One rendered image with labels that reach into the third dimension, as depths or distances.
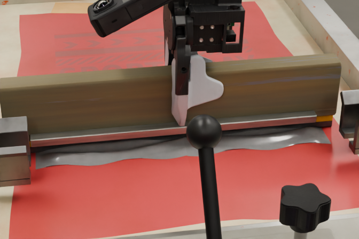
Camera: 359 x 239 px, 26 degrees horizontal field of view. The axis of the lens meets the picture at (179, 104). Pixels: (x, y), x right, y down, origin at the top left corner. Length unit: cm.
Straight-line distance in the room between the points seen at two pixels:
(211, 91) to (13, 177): 25
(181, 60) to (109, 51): 35
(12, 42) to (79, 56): 12
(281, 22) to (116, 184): 52
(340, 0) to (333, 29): 285
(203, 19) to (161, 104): 12
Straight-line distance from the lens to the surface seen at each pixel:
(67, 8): 136
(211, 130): 58
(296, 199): 58
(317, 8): 127
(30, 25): 131
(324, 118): 100
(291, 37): 125
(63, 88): 90
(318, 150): 96
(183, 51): 86
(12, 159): 84
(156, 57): 117
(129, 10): 85
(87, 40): 124
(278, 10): 135
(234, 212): 85
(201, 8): 86
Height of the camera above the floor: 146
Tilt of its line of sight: 29 degrees down
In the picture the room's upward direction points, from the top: straight up
